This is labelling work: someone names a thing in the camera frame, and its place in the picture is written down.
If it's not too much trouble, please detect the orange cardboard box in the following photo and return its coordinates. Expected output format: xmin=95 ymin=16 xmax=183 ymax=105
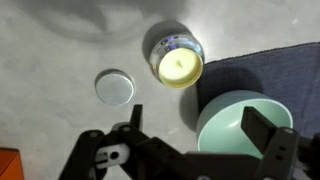
xmin=0 ymin=147 xmax=25 ymax=180

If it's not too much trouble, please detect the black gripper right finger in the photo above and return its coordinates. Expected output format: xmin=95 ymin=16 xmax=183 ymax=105
xmin=240 ymin=105 xmax=300 ymax=180

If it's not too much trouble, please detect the dark grey cloth placemat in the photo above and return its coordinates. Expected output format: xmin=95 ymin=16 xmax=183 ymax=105
xmin=196 ymin=41 xmax=320 ymax=140

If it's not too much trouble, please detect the silver candle jar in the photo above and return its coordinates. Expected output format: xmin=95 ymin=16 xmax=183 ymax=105
xmin=148 ymin=33 xmax=205 ymax=90

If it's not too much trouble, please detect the mint green bowl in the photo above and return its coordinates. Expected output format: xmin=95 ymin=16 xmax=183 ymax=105
xmin=195 ymin=90 xmax=294 ymax=160

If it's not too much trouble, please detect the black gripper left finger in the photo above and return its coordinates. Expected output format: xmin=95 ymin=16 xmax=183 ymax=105
xmin=58 ymin=103 xmax=188 ymax=180

